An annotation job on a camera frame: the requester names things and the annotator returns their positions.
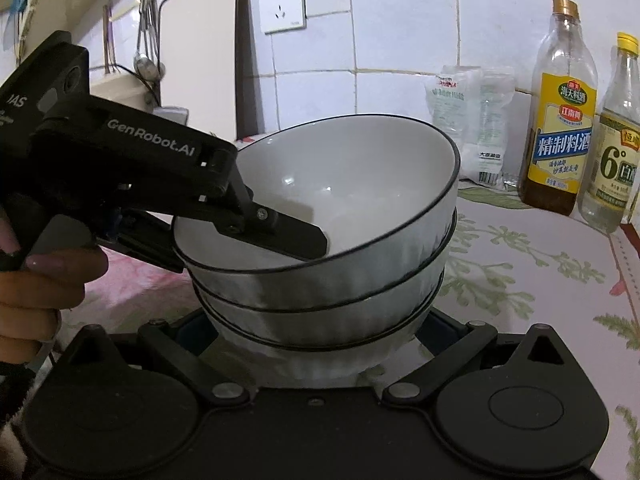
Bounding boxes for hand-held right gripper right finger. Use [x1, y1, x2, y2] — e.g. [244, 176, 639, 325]
[382, 307, 576, 403]

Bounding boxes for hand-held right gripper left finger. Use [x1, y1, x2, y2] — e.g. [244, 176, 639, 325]
[65, 309, 252, 407]

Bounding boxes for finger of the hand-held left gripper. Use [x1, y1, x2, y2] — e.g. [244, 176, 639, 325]
[99, 209, 185, 274]
[215, 167, 329, 262]

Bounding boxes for white bowl with black rim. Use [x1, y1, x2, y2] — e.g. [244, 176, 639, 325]
[171, 116, 461, 307]
[192, 210, 459, 350]
[200, 270, 446, 391]

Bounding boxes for person's left hand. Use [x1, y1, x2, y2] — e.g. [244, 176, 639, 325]
[0, 210, 109, 367]

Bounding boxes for hanging metal ladle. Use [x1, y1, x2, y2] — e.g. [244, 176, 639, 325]
[132, 0, 167, 82]

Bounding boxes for wooden chopsticks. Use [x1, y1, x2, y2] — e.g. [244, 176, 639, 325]
[101, 4, 119, 77]

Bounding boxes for white cutting board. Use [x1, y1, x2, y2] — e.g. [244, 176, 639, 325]
[158, 0, 252, 142]

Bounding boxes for clear salt bag red print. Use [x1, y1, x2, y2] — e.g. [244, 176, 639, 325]
[425, 65, 485, 181]

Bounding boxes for cooking wine bottle brown liquid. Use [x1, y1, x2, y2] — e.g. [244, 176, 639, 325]
[519, 0, 599, 217]

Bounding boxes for white vinegar bottle yellow cap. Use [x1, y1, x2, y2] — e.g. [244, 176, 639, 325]
[576, 32, 640, 234]

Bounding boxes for cleaver with white handle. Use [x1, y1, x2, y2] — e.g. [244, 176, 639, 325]
[151, 104, 190, 127]

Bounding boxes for white wall outlet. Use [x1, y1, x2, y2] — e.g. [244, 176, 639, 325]
[257, 0, 306, 35]

